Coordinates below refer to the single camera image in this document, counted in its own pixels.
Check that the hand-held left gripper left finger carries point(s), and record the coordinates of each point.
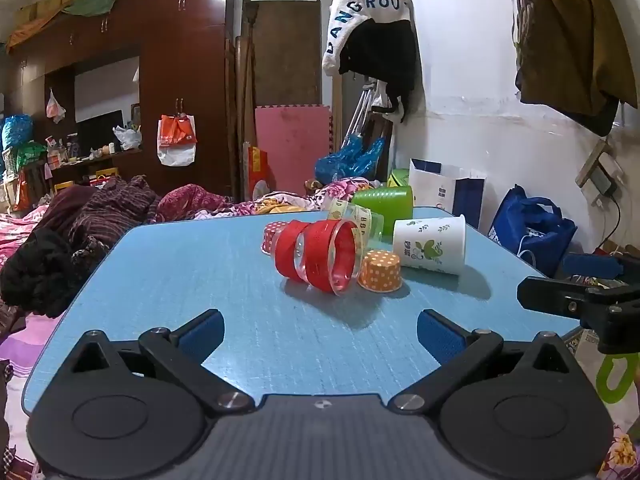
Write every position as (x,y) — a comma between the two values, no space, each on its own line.
(202,334)

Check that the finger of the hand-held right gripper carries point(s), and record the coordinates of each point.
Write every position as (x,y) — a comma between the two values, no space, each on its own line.
(550,296)
(590,265)

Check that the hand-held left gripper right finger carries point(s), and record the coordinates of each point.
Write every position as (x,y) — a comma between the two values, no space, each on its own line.
(439,340)

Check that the red banded clear cup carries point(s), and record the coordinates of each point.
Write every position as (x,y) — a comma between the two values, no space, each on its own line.
(320,255)

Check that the orange polka dot paper cup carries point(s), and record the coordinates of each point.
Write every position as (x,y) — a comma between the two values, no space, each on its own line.
(381,271)

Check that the white cup with green print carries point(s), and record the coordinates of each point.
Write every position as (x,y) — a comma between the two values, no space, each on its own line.
(430,246)

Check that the red polka dot paper cup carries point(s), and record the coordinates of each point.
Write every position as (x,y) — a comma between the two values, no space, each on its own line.
(270,237)

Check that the clear cup with yellow band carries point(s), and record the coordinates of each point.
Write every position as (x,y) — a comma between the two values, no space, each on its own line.
(362,222)

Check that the green plastic cup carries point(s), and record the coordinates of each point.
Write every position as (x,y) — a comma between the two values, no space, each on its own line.
(387,205)

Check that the blue tote bag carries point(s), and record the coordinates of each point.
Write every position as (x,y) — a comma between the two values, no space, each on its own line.
(532,230)

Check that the white and blue paper bag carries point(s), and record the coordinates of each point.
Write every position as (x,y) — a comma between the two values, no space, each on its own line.
(442,187)

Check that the dark striped clothes pile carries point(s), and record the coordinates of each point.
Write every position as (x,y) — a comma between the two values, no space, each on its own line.
(110,210)

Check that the red paper bag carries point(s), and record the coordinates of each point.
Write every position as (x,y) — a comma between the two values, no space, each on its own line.
(256,170)

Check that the black cloth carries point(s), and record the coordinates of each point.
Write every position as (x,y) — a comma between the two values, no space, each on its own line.
(40,270)

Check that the orange and white plastic bag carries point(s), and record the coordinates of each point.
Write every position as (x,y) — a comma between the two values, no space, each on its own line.
(176,140)

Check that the blue plastic bag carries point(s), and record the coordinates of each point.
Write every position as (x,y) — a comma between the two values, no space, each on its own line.
(350,160)

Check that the pink foam mat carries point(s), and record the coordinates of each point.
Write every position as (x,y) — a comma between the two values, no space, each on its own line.
(292,140)

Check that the brown hanging jacket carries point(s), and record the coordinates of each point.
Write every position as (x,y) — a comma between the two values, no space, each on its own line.
(570,45)

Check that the black monitor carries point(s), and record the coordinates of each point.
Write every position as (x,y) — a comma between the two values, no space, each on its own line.
(99,127)

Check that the brown wooden wardrobe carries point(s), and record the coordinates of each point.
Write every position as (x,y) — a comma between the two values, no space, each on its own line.
(170,85)

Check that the blue patterned bag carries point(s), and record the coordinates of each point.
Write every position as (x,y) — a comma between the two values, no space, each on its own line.
(15,130)

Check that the black garment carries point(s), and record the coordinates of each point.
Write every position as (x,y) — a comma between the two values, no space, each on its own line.
(382,60)

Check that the brown wooden board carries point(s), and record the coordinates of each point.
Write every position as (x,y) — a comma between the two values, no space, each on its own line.
(285,50)

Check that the white hooded sweatshirt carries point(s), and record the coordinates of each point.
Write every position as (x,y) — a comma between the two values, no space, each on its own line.
(360,5)

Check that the wall power strip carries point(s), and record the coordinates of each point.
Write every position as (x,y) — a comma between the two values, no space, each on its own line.
(600,175)

